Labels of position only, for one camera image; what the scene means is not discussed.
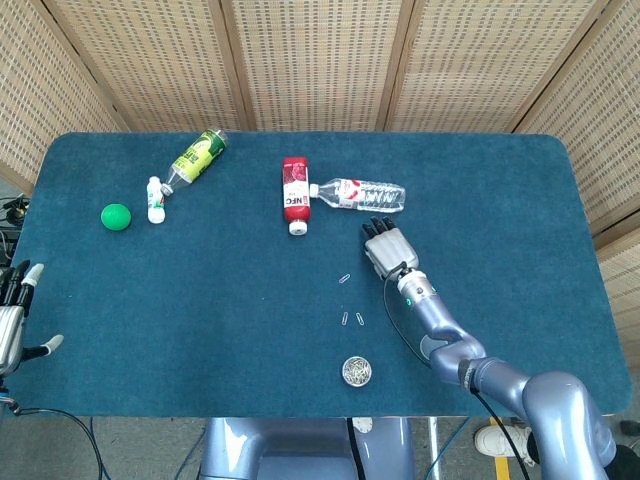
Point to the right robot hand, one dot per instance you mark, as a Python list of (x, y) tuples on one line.
[(392, 250)]

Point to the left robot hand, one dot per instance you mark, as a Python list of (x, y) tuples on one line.
[(10, 335)]

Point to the round clear paper clip container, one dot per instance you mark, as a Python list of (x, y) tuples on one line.
[(357, 371)]

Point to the clear water bottle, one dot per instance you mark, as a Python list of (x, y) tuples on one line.
[(365, 195)]

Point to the red juice bottle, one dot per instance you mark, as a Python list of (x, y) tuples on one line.
[(296, 192)]

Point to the green ball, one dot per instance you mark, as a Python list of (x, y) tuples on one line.
[(116, 217)]

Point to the blue carpet table mat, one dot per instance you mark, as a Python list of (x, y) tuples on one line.
[(200, 300)]

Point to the small white bottle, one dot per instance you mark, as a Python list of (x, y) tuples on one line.
[(155, 202)]

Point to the woven folding screen panel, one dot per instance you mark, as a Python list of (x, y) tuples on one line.
[(150, 65), (490, 65), (625, 280), (40, 90), (320, 65), (600, 130)]

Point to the metal table leg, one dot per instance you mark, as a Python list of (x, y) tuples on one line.
[(434, 445)]

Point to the green label plastic bottle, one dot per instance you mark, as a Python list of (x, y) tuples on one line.
[(197, 157)]

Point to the white sneaker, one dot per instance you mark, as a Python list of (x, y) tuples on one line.
[(495, 442)]

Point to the blue-grey robot torso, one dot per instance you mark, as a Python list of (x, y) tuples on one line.
[(300, 450)]

